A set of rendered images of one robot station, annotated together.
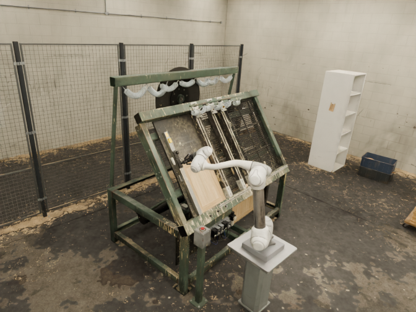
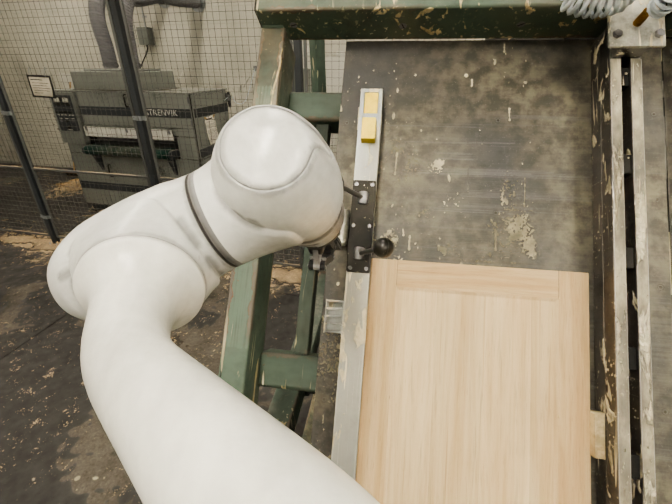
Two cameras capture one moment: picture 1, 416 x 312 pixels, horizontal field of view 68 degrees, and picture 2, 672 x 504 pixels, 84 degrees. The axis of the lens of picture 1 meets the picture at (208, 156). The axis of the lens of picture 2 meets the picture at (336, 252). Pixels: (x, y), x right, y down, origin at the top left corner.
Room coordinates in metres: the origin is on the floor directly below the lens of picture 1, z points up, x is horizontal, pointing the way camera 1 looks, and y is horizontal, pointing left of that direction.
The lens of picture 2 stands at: (2.59, -0.29, 1.73)
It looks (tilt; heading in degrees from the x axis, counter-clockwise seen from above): 27 degrees down; 59
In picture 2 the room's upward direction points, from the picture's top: straight up
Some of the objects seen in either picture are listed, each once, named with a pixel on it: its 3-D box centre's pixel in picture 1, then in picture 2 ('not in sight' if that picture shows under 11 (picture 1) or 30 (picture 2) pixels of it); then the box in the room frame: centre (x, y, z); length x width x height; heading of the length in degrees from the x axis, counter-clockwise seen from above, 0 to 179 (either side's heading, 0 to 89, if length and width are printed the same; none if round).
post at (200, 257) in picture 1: (200, 273); not in sight; (2.49, 0.01, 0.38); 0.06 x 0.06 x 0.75; 51
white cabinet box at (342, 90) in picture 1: (335, 121); not in sight; (6.49, -2.68, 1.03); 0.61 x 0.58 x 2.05; 136
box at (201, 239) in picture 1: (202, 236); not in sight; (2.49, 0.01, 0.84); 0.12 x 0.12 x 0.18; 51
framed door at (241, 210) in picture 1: (245, 199); not in sight; (3.82, -0.56, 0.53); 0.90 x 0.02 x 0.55; 141
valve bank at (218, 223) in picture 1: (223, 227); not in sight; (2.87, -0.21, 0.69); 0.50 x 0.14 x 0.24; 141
